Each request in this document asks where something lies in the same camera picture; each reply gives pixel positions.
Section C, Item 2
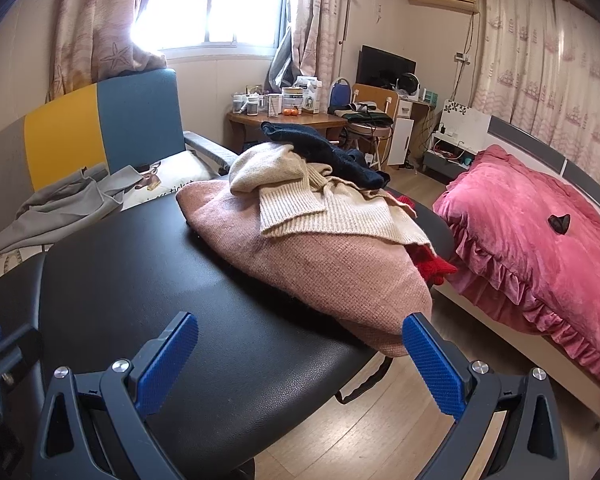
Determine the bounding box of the white bedside cabinet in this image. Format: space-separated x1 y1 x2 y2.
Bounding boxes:
422 100 491 180

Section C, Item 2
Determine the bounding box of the grey hoodie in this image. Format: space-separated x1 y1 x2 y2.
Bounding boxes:
0 164 142 254

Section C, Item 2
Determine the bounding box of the round stool with clothes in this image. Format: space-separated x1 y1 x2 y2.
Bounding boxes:
341 110 393 169

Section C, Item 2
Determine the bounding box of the patterned curtain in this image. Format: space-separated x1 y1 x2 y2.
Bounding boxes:
46 0 166 101
264 0 340 113

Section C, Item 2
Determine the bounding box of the white printed cushion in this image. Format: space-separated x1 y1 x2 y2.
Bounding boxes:
122 151 218 210

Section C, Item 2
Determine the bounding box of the bed headboard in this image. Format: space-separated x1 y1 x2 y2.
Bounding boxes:
486 117 600 211

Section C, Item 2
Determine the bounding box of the grey yellow blue armchair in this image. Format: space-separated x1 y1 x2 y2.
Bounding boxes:
0 67 240 271

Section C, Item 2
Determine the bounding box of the right patterned curtain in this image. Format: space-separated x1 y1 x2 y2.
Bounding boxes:
264 0 340 113

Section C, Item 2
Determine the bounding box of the beige knit sweater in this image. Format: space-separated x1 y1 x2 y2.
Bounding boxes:
228 142 432 248

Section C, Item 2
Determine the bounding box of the red garment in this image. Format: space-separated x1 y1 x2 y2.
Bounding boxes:
398 195 457 287

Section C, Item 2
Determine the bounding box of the wooden desk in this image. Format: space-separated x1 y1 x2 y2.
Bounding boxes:
223 113 347 153

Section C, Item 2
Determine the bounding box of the black television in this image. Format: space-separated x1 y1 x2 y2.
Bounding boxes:
355 46 416 90

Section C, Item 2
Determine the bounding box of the left patterned curtain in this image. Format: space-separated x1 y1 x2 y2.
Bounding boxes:
46 0 166 101

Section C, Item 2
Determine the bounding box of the small black object on bed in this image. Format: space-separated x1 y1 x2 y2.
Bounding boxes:
547 214 571 235

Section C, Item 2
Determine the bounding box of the pink knit sweater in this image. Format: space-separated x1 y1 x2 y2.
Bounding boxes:
175 180 432 358

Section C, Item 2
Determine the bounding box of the far right wall curtain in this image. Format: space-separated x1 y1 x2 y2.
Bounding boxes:
472 0 600 179

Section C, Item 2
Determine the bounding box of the dark navy knit sweater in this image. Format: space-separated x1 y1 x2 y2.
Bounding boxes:
260 122 390 190

